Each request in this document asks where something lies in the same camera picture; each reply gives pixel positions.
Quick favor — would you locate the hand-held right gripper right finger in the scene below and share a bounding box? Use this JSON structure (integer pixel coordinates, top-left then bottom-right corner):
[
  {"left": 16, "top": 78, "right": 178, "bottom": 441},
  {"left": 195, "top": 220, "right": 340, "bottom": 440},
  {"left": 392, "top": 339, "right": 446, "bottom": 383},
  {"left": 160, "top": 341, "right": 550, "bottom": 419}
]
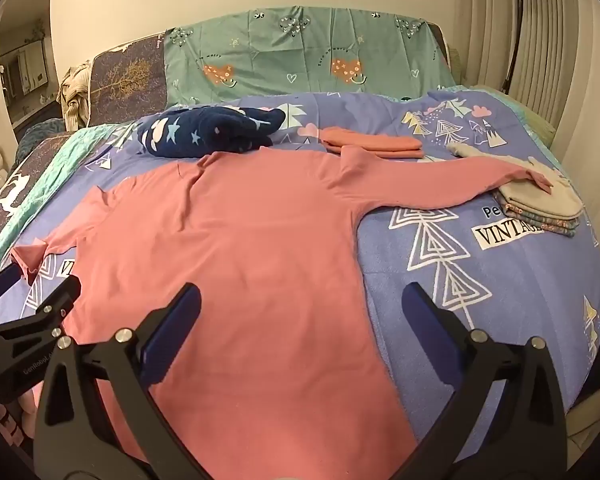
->
[{"left": 401, "top": 282, "right": 568, "bottom": 480}]

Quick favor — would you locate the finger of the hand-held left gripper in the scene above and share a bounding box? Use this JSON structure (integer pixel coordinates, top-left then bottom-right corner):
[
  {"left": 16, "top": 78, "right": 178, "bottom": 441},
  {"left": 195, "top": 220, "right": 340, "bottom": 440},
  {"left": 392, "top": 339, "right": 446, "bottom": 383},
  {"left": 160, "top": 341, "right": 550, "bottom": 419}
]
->
[
  {"left": 0, "top": 261, "right": 22, "bottom": 311},
  {"left": 0, "top": 276, "right": 82, "bottom": 346}
]

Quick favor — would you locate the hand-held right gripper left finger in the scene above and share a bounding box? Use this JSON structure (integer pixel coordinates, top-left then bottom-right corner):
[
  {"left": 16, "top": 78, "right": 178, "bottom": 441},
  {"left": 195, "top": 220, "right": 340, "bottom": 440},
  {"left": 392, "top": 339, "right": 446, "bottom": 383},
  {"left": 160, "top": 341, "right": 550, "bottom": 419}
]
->
[{"left": 32, "top": 282, "right": 203, "bottom": 480}]

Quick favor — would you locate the pink long-sleeve shirt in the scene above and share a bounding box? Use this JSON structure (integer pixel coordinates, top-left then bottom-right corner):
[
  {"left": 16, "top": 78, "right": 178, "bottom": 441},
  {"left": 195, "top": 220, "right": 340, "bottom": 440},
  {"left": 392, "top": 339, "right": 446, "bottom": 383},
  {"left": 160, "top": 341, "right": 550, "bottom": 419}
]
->
[{"left": 10, "top": 145, "right": 553, "bottom": 480}]

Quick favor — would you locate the purple printed blanket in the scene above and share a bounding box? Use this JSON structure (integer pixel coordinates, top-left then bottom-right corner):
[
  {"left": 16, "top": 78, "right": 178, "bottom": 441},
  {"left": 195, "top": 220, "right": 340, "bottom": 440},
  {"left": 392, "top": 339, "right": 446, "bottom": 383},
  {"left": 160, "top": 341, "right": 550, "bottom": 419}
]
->
[{"left": 0, "top": 85, "right": 600, "bottom": 441}]

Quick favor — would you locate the teal deer-print bedsheet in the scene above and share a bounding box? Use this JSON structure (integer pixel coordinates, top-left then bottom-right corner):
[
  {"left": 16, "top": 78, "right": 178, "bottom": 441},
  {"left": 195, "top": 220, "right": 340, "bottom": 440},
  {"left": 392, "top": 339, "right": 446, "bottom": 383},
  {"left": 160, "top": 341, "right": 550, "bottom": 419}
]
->
[{"left": 0, "top": 122, "right": 141, "bottom": 271}]

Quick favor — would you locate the teal knitted blanket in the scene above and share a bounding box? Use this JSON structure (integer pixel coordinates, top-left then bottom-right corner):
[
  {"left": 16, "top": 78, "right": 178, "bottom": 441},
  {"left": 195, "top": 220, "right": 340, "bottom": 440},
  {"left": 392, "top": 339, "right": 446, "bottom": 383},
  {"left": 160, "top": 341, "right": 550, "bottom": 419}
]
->
[{"left": 17, "top": 119, "right": 76, "bottom": 161}]

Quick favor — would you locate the folded floral garment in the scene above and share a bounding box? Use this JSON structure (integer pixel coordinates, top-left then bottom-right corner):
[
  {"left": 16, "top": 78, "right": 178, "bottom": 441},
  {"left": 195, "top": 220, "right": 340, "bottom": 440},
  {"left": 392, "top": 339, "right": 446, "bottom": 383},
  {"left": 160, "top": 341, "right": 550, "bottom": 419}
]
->
[{"left": 497, "top": 195, "right": 582, "bottom": 238}]

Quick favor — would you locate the navy star-print fleece cloth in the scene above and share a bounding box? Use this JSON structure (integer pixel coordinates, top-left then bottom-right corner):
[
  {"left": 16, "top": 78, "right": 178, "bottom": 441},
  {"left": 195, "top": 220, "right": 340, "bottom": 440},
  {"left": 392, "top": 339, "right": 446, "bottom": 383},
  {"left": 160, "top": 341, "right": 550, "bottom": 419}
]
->
[{"left": 137, "top": 104, "right": 287, "bottom": 157}]

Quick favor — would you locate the beige knitted cloth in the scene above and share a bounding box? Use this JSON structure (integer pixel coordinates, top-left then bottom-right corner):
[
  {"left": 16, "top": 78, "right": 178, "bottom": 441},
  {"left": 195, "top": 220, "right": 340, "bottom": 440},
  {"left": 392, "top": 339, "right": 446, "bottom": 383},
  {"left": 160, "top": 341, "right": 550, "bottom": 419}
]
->
[{"left": 57, "top": 62, "right": 93, "bottom": 128}]

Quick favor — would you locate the light green bedsheet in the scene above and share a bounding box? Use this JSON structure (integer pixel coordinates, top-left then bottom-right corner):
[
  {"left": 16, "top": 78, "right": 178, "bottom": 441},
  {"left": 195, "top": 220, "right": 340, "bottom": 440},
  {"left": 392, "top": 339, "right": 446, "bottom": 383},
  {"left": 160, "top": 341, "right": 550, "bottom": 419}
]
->
[{"left": 480, "top": 85, "right": 557, "bottom": 146}]

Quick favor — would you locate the dark tree-print cloth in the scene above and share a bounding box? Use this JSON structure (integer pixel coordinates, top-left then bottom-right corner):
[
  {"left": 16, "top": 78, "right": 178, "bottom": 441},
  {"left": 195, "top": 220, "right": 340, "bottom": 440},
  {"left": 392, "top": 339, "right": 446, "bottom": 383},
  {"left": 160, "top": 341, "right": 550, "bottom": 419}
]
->
[{"left": 87, "top": 30, "right": 173, "bottom": 126}]

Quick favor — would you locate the white curtain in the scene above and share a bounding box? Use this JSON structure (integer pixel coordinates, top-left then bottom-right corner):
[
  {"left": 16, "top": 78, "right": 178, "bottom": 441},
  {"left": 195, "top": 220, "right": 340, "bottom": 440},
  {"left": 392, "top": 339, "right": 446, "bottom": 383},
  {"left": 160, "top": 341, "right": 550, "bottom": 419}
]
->
[{"left": 460, "top": 0, "right": 600, "bottom": 171}]

